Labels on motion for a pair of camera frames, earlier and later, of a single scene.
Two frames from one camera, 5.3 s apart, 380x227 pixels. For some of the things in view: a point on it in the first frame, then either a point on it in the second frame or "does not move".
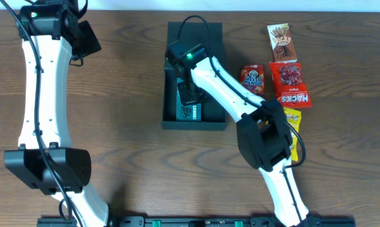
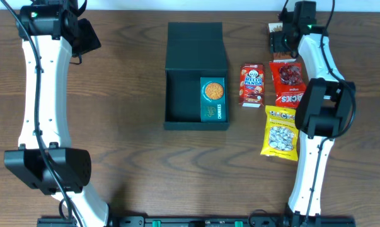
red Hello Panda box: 253,76 does not move
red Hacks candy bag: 288,86 does not move
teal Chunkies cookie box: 188,112 -> 213,108
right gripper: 190,94 -> 278,42
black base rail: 198,222 does not move
